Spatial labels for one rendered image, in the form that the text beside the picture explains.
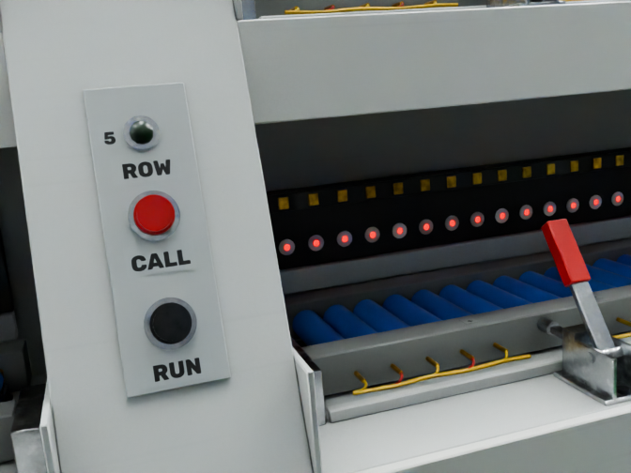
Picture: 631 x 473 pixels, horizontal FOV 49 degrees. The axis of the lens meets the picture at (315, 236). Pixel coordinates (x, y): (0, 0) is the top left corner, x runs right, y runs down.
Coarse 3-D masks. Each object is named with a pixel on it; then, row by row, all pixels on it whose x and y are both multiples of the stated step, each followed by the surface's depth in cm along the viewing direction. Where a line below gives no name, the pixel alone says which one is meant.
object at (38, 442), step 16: (0, 320) 41; (0, 336) 41; (16, 336) 42; (32, 384) 41; (48, 384) 28; (16, 400) 39; (32, 400) 32; (48, 400) 26; (16, 416) 30; (32, 416) 30; (48, 416) 25; (16, 432) 29; (32, 432) 29; (48, 432) 24; (16, 448) 29; (32, 448) 29; (48, 448) 24; (0, 464) 32; (16, 464) 29; (32, 464) 29; (48, 464) 24
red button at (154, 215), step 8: (144, 200) 27; (152, 200) 27; (160, 200) 27; (168, 200) 28; (136, 208) 27; (144, 208) 27; (152, 208) 27; (160, 208) 27; (168, 208) 27; (136, 216) 27; (144, 216) 27; (152, 216) 27; (160, 216) 27; (168, 216) 27; (136, 224) 27; (144, 224) 27; (152, 224) 27; (160, 224) 27; (168, 224) 27; (144, 232) 27; (152, 232) 27; (160, 232) 27
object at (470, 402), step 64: (320, 192) 46; (384, 192) 48; (448, 192) 49; (512, 192) 51; (576, 192) 53; (320, 256) 47; (384, 256) 48; (448, 256) 50; (512, 256) 51; (576, 256) 36; (320, 320) 42; (384, 320) 41; (448, 320) 39; (512, 320) 38; (576, 320) 40; (320, 384) 33; (384, 384) 37; (448, 384) 35; (512, 384) 36; (576, 384) 35; (320, 448) 31; (384, 448) 31; (448, 448) 30; (512, 448) 30; (576, 448) 32
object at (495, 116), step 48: (576, 96) 58; (624, 96) 60; (288, 144) 51; (336, 144) 52; (384, 144) 53; (432, 144) 54; (480, 144) 55; (528, 144) 56; (576, 144) 58; (624, 144) 59; (0, 192) 45
